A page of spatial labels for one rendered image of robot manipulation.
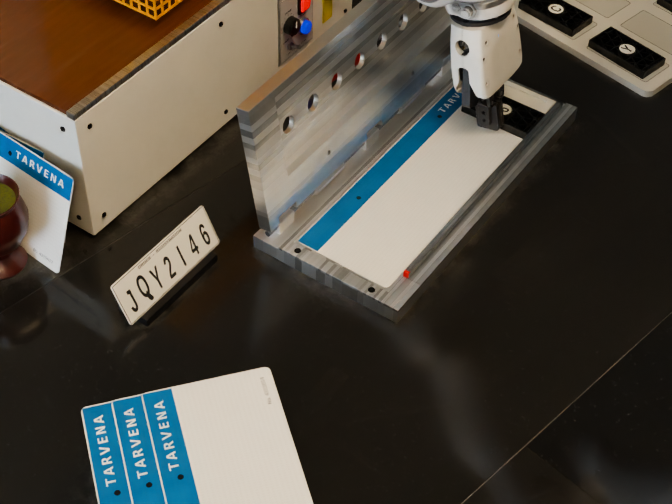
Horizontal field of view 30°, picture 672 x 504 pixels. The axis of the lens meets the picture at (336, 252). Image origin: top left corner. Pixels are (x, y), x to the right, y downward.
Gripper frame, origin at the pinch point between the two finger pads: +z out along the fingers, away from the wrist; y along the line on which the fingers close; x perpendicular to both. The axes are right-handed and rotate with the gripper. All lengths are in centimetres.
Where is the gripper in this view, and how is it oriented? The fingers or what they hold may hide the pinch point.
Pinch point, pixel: (489, 113)
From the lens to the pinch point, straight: 164.4
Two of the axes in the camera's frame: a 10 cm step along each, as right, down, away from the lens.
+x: -8.1, -2.8, 5.2
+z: 1.5, 7.6, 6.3
